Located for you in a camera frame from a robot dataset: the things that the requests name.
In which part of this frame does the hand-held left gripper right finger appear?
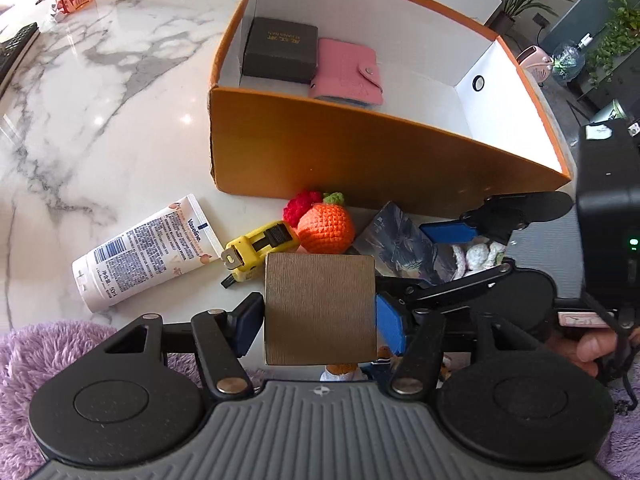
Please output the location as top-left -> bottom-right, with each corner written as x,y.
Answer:
375,291 -> 551,402

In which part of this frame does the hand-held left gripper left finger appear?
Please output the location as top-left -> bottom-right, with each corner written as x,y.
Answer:
102,291 -> 265,397

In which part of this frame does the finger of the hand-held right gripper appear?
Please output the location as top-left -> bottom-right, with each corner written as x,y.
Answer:
374,259 -> 521,313
419,194 -> 531,247

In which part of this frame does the crochet flower bouquet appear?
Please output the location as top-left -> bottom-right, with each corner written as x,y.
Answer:
451,240 -> 508,277

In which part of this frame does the dark printed packet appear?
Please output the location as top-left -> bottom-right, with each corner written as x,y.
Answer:
352,201 -> 458,281

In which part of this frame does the brown square box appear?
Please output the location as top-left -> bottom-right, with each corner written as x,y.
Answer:
262,252 -> 378,367

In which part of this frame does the yellow tape measure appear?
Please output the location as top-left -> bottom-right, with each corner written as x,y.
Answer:
220,220 -> 301,289

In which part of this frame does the crochet orange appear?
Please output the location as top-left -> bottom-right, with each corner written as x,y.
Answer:
296,191 -> 357,256

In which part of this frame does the red crochet fruit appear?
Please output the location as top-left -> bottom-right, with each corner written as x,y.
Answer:
283,189 -> 323,226

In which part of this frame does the orange cardboard box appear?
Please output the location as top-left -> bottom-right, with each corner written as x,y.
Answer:
207,0 -> 572,211

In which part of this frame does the white lotion tube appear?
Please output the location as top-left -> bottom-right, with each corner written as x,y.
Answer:
71,194 -> 224,314

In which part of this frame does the person's right hand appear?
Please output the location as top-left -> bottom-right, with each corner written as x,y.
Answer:
545,329 -> 617,378

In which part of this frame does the pink desk fan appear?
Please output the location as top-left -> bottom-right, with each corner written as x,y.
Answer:
517,46 -> 553,83

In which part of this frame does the green leafy plant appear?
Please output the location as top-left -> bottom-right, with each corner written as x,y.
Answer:
585,0 -> 640,76

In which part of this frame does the pink wallet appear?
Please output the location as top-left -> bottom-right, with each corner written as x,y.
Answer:
307,37 -> 384,109

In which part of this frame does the purple fluffy blanket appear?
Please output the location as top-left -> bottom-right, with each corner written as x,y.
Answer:
0,321 -> 640,480

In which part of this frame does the small black box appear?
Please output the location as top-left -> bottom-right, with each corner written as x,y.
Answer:
242,16 -> 319,84

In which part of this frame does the black keyboard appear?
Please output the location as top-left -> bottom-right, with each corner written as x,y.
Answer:
0,21 -> 40,96

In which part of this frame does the black strap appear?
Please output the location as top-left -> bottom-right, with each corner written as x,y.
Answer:
582,297 -> 636,386

